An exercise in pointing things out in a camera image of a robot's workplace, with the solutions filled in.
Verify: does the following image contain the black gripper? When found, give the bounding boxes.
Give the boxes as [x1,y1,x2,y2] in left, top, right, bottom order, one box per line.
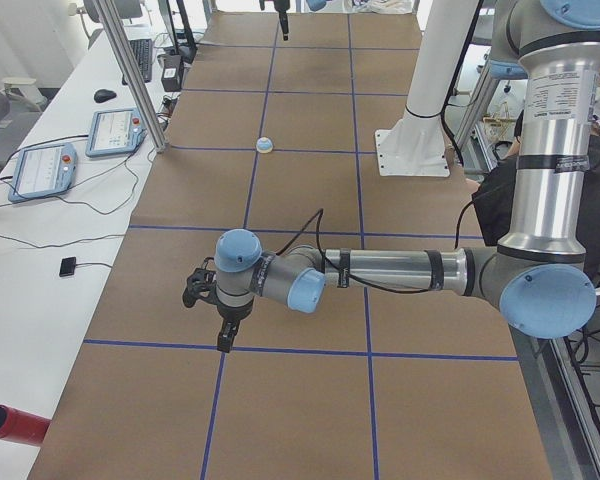
[216,302,253,353]

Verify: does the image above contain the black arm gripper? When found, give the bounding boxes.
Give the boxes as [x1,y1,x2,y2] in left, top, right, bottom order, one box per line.
[273,0,290,41]

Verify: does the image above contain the light blue call bell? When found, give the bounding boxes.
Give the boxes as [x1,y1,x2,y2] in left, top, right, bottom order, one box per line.
[255,137,274,154]

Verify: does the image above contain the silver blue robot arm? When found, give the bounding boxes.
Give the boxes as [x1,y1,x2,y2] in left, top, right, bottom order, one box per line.
[207,1,600,352]
[273,0,327,41]

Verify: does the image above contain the brown table mat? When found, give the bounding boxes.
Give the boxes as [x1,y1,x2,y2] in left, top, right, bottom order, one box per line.
[31,13,551,479]

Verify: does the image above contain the black power adapter box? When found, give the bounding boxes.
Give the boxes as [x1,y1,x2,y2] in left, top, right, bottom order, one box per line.
[161,55,184,92]

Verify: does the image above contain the black keyboard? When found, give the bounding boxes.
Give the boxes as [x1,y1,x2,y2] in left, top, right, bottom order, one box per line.
[129,38,153,83]

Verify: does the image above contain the small black puck device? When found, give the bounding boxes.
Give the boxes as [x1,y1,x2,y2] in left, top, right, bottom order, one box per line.
[59,256,77,278]

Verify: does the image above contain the black computer mouse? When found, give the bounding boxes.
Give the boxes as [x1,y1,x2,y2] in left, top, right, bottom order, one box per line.
[93,89,117,104]

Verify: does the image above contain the far blue teach pendant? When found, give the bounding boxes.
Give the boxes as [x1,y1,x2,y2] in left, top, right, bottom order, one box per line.
[85,108,146,158]

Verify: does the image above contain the blue teach pendant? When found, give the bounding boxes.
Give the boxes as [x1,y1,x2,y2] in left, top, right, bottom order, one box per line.
[85,108,146,158]
[8,143,77,203]

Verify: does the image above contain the near blue teach pendant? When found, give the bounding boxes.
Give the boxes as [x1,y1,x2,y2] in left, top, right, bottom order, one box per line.
[8,143,77,203]

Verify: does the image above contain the red thermos bottle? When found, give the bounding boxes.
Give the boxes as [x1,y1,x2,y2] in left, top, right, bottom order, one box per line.
[0,405,51,447]

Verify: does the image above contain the seated person black jacket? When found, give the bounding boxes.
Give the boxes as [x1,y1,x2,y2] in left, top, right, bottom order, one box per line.
[472,134,600,278]

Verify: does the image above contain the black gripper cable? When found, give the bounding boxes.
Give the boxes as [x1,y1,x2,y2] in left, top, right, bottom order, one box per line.
[274,208,326,261]

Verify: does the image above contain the aluminium frame post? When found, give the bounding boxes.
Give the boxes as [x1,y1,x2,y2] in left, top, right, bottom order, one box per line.
[94,0,167,154]

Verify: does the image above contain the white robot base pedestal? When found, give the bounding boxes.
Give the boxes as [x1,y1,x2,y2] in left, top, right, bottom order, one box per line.
[375,0,481,178]

